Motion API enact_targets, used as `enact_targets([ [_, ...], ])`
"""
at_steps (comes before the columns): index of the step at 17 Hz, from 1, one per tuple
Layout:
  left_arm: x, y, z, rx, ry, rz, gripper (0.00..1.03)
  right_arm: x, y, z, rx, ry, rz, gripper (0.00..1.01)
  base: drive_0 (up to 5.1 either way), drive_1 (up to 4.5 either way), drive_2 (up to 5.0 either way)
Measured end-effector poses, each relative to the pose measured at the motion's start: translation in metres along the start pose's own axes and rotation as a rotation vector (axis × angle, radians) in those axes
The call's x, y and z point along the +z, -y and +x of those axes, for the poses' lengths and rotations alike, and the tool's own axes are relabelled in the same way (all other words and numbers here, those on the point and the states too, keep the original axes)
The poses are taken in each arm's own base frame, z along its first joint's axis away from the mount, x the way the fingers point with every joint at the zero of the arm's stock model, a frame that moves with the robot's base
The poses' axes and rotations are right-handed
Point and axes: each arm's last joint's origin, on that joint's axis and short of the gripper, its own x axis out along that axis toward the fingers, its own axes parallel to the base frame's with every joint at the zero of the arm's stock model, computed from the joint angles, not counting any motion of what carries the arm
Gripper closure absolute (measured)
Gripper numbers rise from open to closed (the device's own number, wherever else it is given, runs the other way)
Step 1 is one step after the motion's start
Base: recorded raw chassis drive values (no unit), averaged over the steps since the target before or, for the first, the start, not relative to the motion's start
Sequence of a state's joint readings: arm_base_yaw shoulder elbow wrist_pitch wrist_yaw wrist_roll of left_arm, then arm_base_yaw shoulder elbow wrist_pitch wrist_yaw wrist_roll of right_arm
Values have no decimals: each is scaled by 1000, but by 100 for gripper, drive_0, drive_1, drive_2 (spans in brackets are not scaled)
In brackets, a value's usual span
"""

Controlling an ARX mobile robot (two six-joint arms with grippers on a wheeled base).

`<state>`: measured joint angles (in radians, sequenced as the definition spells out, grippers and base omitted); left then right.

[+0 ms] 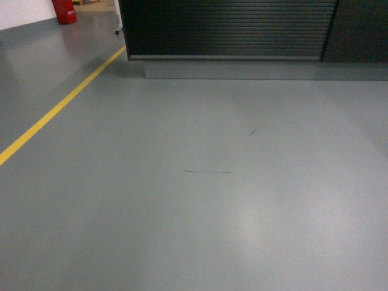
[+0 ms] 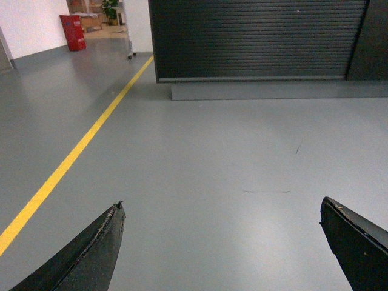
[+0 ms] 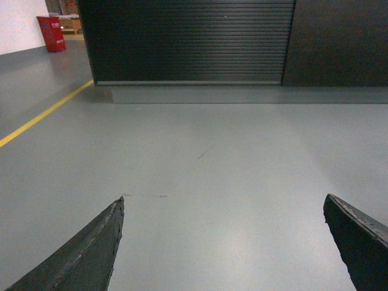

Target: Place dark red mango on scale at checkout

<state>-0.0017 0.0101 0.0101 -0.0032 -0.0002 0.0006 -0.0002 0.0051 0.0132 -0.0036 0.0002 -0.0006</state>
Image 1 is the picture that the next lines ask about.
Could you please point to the white cart with caster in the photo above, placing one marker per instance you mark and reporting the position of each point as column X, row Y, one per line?
column 118, row 13

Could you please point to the black checkout counter cabinet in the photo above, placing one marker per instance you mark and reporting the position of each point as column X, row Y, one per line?
column 268, row 40

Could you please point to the red fire extinguisher box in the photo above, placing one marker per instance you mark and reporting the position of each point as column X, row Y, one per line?
column 65, row 11

